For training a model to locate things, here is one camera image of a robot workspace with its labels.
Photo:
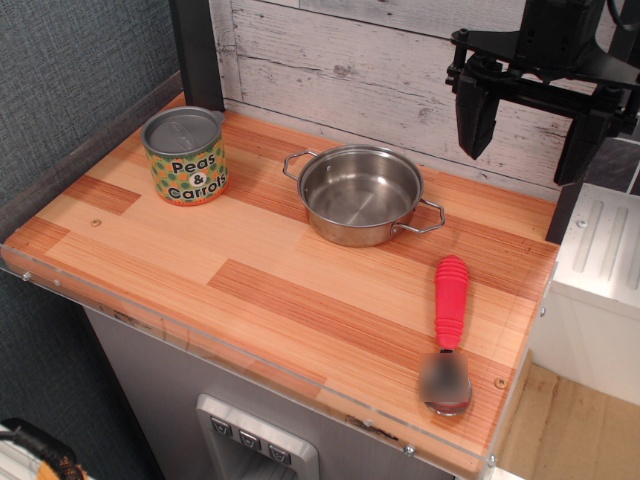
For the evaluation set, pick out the clear acrylic table edge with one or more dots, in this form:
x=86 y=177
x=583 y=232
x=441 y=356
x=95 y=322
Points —
x=343 y=336

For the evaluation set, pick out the black and orange object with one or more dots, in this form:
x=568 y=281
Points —
x=28 y=452

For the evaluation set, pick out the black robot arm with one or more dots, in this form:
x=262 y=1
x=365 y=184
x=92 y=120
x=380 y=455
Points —
x=554 y=64

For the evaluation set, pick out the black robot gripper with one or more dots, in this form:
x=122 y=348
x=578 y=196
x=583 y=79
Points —
x=552 y=63

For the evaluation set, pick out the stainless steel pot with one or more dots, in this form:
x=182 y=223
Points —
x=362 y=195

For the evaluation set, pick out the peas and carrots can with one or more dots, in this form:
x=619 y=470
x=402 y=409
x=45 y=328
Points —
x=186 y=154

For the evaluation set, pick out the dark shelf post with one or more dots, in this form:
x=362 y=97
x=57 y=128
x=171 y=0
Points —
x=567 y=210
x=197 y=54

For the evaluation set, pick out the red handled metal spoon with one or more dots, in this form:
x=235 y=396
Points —
x=444 y=383

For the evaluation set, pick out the silver ice dispenser panel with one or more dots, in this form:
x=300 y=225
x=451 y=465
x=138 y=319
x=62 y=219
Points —
x=243 y=446

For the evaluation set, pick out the white toy sink unit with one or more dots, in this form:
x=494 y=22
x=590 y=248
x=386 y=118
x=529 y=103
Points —
x=588 y=326

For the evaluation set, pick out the dark left shelf post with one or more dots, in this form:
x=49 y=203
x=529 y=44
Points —
x=197 y=54

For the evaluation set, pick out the grey toy fridge cabinet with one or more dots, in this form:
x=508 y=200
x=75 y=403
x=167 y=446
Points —
x=162 y=384

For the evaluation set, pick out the dark right shelf post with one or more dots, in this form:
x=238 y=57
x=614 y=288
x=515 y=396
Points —
x=567 y=210

